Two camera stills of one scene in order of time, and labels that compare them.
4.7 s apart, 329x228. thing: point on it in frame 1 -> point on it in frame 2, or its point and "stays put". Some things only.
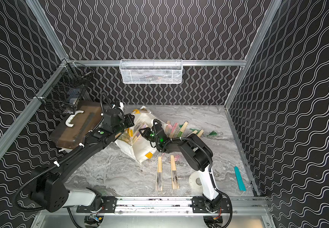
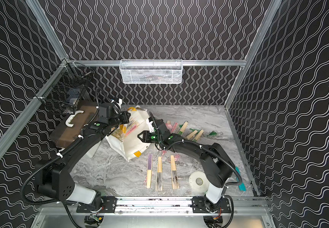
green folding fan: (183, 127) stays put
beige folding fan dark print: (159, 181) stays put
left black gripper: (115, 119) -> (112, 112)
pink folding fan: (169, 128) stays put
